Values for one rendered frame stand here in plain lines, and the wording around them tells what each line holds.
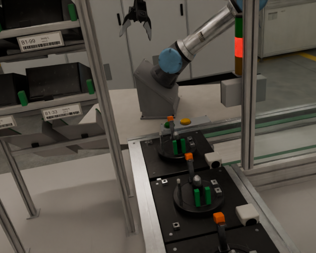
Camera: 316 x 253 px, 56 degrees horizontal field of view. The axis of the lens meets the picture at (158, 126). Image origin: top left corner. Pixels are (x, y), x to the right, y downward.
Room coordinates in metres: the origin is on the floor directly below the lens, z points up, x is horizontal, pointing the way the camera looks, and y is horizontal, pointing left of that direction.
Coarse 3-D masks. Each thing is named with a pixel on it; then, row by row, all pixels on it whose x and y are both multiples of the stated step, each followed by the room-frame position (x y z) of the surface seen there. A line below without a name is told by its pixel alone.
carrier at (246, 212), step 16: (176, 176) 0.74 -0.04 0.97; (208, 176) 0.72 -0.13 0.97; (224, 176) 0.71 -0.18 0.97; (160, 192) 0.67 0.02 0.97; (176, 192) 0.64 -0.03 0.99; (192, 192) 0.63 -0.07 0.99; (208, 192) 0.58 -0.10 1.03; (224, 192) 0.64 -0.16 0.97; (240, 192) 0.63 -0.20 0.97; (160, 208) 0.61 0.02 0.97; (176, 208) 0.60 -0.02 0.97; (192, 208) 0.57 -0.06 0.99; (208, 208) 0.56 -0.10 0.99; (224, 208) 0.58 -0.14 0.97; (240, 208) 0.55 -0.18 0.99; (160, 224) 0.55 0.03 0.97; (192, 224) 0.54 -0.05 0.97; (208, 224) 0.53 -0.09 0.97; (240, 224) 0.52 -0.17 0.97; (176, 240) 0.50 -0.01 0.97
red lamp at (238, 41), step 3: (237, 39) 0.77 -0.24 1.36; (240, 39) 0.76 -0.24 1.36; (237, 42) 0.77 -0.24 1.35; (240, 42) 0.76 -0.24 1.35; (237, 45) 0.77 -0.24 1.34; (240, 45) 0.76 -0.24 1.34; (237, 48) 0.77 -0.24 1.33; (240, 48) 0.76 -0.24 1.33; (237, 51) 0.77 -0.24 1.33; (240, 51) 0.76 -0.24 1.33; (237, 54) 0.77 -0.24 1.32; (240, 54) 0.76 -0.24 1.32
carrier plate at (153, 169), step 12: (192, 132) 1.00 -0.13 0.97; (144, 144) 0.96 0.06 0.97; (156, 144) 0.95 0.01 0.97; (204, 144) 0.90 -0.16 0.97; (144, 156) 0.88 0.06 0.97; (156, 156) 0.87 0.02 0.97; (204, 156) 0.83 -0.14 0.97; (156, 168) 0.80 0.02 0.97; (168, 168) 0.79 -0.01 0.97; (180, 168) 0.78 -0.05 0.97; (204, 168) 0.77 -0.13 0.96
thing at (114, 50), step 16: (96, 0) 3.86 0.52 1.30; (112, 0) 3.88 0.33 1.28; (96, 16) 3.86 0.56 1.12; (112, 16) 3.88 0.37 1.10; (96, 32) 3.85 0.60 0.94; (112, 32) 3.87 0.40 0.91; (112, 48) 3.87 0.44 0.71; (112, 64) 3.87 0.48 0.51; (128, 64) 3.89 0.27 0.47; (112, 80) 3.86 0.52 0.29; (128, 80) 3.89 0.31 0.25
